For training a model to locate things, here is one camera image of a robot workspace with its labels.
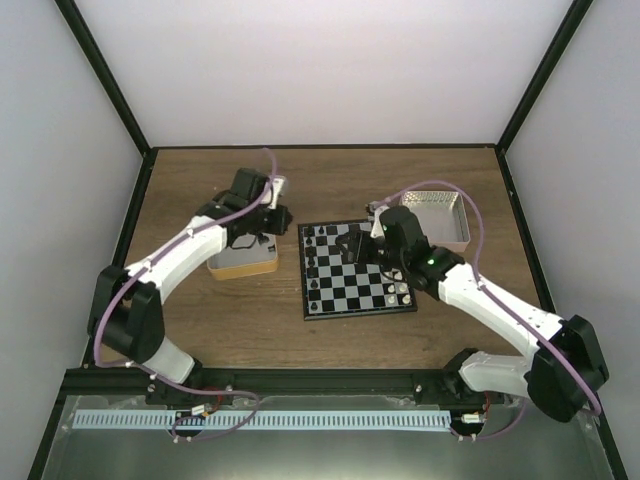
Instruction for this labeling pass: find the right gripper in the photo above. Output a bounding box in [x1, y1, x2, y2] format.
[336, 229, 408, 270]

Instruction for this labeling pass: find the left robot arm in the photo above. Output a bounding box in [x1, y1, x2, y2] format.
[88, 168, 292, 404]

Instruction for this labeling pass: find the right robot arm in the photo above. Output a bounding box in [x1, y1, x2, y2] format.
[336, 206, 609, 423]

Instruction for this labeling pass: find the yellow metal tin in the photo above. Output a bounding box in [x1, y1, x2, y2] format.
[206, 234, 279, 281]

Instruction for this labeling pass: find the black white chessboard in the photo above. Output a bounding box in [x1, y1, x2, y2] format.
[298, 219, 418, 321]

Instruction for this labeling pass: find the pink metal tin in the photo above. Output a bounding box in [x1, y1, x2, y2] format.
[400, 191, 470, 253]

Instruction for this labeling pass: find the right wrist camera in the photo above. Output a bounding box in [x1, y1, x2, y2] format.
[367, 202, 389, 239]

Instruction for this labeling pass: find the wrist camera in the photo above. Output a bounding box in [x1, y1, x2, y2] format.
[367, 202, 389, 239]
[265, 175, 289, 210]

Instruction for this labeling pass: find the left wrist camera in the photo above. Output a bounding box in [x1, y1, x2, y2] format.
[265, 175, 289, 210]

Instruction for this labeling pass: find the light blue cable duct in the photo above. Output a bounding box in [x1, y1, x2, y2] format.
[72, 409, 451, 432]

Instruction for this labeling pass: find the black aluminium frame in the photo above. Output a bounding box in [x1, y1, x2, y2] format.
[27, 0, 629, 480]

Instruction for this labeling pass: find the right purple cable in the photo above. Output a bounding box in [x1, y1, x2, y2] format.
[379, 179, 601, 444]

